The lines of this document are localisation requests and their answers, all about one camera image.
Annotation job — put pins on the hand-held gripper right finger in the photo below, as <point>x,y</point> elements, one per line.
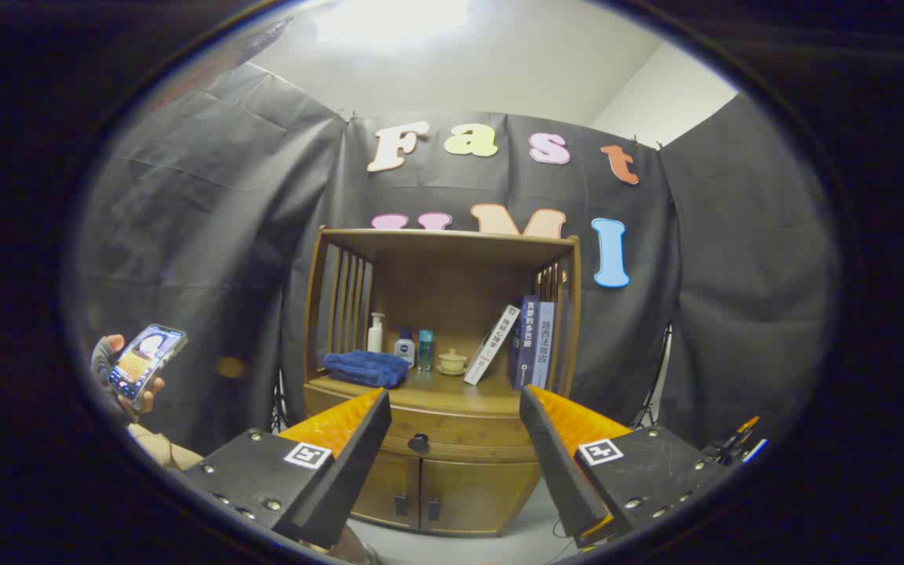
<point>562,471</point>

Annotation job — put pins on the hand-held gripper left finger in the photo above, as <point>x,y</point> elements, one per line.
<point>354,479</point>

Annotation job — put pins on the wooden cabinet door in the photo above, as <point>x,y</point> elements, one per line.
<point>393,479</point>
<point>483,494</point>

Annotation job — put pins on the wooden countertop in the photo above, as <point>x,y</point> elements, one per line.
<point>452,392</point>

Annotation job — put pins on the wooden cabinet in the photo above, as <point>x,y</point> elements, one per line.
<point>452,290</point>

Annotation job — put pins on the black backdrop stand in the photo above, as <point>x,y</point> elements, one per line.
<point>654,392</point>
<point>279,404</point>

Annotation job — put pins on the folded blue towel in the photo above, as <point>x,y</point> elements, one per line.
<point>366,367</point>

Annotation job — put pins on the pale lavender book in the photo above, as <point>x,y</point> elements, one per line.
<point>544,345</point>

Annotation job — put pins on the dark blue book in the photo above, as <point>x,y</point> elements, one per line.
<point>524,345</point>

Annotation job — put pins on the white bottle with blue cap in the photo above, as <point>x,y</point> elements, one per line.
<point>405,349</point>

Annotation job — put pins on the white pump bottle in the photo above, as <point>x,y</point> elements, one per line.
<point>375,337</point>

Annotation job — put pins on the white book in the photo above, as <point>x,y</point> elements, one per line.
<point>491,345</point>

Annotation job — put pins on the clear blue bottle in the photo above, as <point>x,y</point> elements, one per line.
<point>425,349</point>

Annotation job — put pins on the cream lidded tea cup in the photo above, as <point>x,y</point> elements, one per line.
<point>452,363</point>

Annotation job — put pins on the black and orange device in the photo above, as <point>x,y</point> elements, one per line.
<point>734,443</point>

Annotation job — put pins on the person's beige clothing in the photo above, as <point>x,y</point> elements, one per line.
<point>158,447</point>

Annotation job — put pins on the smartphone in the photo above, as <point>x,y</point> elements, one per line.
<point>142,361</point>

